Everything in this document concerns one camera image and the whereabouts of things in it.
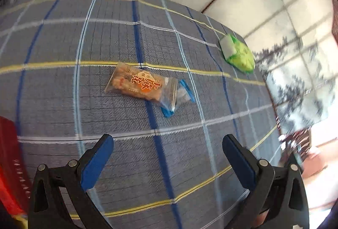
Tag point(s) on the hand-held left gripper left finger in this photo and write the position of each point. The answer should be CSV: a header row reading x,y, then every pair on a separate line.
x,y
96,163

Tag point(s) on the ink landscape folding screen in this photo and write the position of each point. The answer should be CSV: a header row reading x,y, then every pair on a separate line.
x,y
277,2

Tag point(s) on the grey plaid cloth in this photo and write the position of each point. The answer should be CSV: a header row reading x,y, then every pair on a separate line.
x,y
66,102

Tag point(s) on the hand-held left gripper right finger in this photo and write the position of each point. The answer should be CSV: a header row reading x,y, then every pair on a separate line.
x,y
241,163

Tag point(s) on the dark red candy box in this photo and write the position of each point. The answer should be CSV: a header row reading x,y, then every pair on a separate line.
x,y
10,165

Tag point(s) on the clear brown pastry packet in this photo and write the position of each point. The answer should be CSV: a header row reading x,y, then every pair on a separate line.
x,y
134,81

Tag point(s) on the clear blue-edged snack packet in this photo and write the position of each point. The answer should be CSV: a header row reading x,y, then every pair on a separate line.
x,y
171,95

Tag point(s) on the green tissue pack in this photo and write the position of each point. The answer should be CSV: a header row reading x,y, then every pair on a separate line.
x,y
241,57

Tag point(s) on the dark wooden furniture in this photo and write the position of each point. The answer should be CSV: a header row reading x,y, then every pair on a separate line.
x,y
295,141

